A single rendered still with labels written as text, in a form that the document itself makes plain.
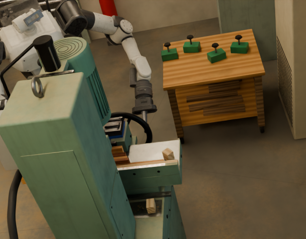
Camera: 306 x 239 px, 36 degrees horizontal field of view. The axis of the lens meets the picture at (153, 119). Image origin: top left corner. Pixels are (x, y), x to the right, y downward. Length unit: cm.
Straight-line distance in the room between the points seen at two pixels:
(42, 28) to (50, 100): 93
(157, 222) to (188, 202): 112
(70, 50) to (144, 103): 78
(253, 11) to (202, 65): 86
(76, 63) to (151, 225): 71
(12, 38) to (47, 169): 96
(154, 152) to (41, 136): 77
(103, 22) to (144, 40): 238
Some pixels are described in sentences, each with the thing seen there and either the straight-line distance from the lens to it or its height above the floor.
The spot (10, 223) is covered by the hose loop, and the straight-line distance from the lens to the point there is 146.
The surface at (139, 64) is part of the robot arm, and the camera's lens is 234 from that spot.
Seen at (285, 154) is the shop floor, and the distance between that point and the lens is 321.
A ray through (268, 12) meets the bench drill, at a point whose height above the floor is 45.
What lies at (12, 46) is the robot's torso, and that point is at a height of 132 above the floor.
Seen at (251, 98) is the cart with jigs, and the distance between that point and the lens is 338.
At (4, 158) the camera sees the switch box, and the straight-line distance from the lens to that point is 148.
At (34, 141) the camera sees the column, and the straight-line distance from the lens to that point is 135.
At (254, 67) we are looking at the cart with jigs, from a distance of 308.
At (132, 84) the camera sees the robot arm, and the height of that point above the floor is 96.
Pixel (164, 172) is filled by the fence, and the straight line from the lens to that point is 188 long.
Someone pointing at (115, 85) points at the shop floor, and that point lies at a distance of 416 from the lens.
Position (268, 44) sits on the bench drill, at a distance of 402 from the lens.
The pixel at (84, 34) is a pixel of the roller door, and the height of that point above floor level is 11.
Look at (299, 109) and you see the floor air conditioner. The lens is 314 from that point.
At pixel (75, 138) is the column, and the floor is 144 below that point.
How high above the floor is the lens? 223
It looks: 38 degrees down
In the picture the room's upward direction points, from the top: 15 degrees counter-clockwise
